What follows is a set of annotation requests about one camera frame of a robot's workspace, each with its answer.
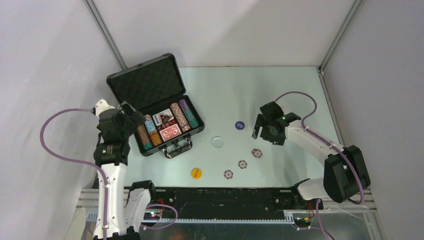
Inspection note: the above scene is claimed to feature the blue small blind button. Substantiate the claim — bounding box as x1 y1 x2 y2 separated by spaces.
234 121 246 130

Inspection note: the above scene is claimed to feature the black triangular all-in marker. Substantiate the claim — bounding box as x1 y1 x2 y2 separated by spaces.
153 108 174 126

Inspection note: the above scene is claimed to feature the black poker set case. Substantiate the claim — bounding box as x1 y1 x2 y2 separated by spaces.
106 53 205 159

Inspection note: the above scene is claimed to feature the red playing card deck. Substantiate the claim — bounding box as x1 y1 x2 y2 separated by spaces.
159 124 182 142

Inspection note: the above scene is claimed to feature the clear round dealer button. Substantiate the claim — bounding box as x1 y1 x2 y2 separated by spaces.
211 136 225 149

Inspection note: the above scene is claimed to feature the blue playing card deck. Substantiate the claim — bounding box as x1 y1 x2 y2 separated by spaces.
152 112 168 126

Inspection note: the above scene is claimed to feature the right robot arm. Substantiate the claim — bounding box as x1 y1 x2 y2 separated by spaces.
252 101 371 205

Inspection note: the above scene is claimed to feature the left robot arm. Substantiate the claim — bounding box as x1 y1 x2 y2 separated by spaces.
93 99 157 240

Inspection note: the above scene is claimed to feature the brown teal chip stack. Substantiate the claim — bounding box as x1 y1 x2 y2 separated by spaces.
137 125 153 151

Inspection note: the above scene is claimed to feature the poker chip near triangle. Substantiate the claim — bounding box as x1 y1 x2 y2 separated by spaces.
251 148 263 158

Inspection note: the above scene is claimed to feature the orange blue chip stack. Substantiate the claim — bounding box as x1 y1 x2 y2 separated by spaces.
143 114 162 147

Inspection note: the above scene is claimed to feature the pink brown chip stack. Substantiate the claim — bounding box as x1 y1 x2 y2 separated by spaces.
170 102 191 133

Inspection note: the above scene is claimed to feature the poker chip middle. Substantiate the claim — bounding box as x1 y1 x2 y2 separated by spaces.
237 160 248 169

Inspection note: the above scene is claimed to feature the purple chip stack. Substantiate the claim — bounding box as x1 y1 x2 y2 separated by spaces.
178 99 190 113

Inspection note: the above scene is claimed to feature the poker chip lower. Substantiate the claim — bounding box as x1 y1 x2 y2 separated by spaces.
223 169 234 180

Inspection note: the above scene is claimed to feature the yellow round button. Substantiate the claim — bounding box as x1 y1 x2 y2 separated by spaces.
190 167 203 180

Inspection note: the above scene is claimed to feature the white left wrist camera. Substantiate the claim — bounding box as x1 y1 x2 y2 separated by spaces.
90 98 116 118

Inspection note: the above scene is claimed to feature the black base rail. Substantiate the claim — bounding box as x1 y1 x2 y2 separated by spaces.
127 180 324 221

